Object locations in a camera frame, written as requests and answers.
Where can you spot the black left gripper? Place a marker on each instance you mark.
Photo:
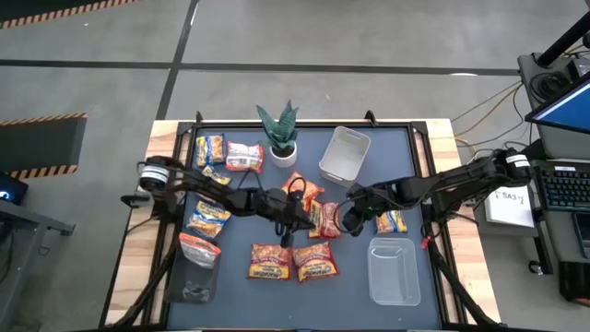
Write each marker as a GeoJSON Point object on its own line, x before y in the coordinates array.
{"type": "Point", "coordinates": [283, 209]}

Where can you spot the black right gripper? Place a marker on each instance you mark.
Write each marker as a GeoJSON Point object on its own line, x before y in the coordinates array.
{"type": "Point", "coordinates": [375, 198]}

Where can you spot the orange red ramen noodle pack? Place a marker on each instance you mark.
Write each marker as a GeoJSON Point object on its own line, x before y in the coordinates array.
{"type": "Point", "coordinates": [244, 157]}
{"type": "Point", "coordinates": [199, 251]}
{"type": "Point", "coordinates": [313, 190]}

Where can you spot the roast beef ramen noodle pack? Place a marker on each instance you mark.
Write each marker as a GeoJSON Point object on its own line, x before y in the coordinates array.
{"type": "Point", "coordinates": [269, 263]}
{"type": "Point", "coordinates": [315, 263]}

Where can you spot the blue yellow ramen noodle pack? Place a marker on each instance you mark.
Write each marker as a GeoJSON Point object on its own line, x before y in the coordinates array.
{"type": "Point", "coordinates": [207, 220]}
{"type": "Point", "coordinates": [392, 223]}
{"type": "Point", "coordinates": [210, 150]}
{"type": "Point", "coordinates": [216, 176]}

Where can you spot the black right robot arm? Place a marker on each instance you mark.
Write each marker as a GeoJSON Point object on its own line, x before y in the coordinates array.
{"type": "Point", "coordinates": [461, 177]}

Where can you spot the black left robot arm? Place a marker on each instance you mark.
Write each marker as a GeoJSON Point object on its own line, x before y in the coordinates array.
{"type": "Point", "coordinates": [207, 189]}

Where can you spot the clear plastic bin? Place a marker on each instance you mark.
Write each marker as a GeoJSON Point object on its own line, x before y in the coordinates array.
{"type": "Point", "coordinates": [394, 272]}

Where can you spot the white plastic bin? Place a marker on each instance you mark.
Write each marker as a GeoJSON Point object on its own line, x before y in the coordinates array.
{"type": "Point", "coordinates": [345, 152]}

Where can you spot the red tag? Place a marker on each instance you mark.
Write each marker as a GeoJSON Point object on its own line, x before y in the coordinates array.
{"type": "Point", "coordinates": [424, 241]}

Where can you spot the blue-grey table mat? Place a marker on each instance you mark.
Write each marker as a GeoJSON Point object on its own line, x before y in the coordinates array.
{"type": "Point", "coordinates": [322, 304]}

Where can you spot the green plant in white pot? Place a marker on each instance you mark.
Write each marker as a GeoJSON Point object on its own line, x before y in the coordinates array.
{"type": "Point", "coordinates": [282, 133]}

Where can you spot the white paper sheet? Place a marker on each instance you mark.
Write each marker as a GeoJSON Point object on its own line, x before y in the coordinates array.
{"type": "Point", "coordinates": [509, 209]}

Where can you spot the black caster wheel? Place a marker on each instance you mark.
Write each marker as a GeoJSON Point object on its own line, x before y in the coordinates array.
{"type": "Point", "coordinates": [536, 267]}

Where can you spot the black backlit keyboard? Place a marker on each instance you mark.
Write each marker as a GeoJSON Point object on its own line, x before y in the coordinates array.
{"type": "Point", "coordinates": [564, 189]}

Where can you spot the grey equipment cart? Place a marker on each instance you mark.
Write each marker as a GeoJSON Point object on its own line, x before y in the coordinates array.
{"type": "Point", "coordinates": [560, 143]}

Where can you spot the black box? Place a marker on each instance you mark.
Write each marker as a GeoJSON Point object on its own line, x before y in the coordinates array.
{"type": "Point", "coordinates": [576, 283]}

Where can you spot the dark phone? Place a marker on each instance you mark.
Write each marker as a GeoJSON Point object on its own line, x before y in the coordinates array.
{"type": "Point", "coordinates": [584, 235]}

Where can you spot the computer monitor with blue screen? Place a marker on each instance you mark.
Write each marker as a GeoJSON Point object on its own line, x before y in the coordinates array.
{"type": "Point", "coordinates": [569, 110]}

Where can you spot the black pole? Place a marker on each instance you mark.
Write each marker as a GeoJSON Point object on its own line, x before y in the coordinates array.
{"type": "Point", "coordinates": [564, 41]}

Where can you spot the black hazard-striped floor mat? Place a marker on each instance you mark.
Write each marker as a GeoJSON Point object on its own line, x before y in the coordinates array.
{"type": "Point", "coordinates": [27, 5]}
{"type": "Point", "coordinates": [41, 143]}

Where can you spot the black device with blue light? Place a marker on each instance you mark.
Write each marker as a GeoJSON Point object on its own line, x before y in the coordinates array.
{"type": "Point", "coordinates": [11, 189]}

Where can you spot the black metal table frame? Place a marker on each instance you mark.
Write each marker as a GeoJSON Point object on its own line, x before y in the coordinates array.
{"type": "Point", "coordinates": [230, 123]}

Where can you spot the black clamp bracket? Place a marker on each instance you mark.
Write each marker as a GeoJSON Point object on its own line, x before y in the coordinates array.
{"type": "Point", "coordinates": [133, 200]}

